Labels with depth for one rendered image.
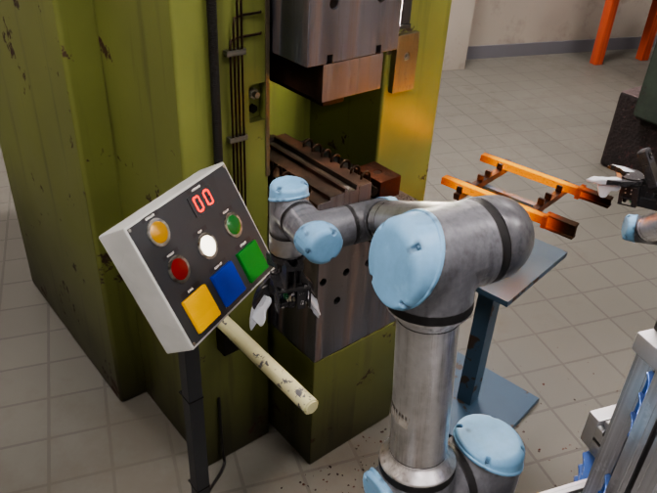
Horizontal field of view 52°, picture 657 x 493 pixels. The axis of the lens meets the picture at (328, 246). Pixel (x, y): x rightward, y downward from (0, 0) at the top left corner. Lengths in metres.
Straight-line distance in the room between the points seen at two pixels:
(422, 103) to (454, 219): 1.38
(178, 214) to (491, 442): 0.75
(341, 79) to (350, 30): 0.12
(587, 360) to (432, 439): 2.09
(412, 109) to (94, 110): 0.95
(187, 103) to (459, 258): 0.98
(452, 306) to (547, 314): 2.40
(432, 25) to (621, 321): 1.77
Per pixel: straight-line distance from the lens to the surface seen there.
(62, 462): 2.52
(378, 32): 1.76
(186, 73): 1.62
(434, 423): 0.97
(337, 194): 1.85
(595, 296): 3.44
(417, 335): 0.88
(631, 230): 1.99
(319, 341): 2.01
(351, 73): 1.73
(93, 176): 2.12
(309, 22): 1.60
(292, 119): 2.30
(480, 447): 1.11
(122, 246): 1.33
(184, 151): 1.68
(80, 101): 2.03
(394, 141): 2.15
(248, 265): 1.51
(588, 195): 2.19
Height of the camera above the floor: 1.86
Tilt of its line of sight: 33 degrees down
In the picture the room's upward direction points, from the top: 3 degrees clockwise
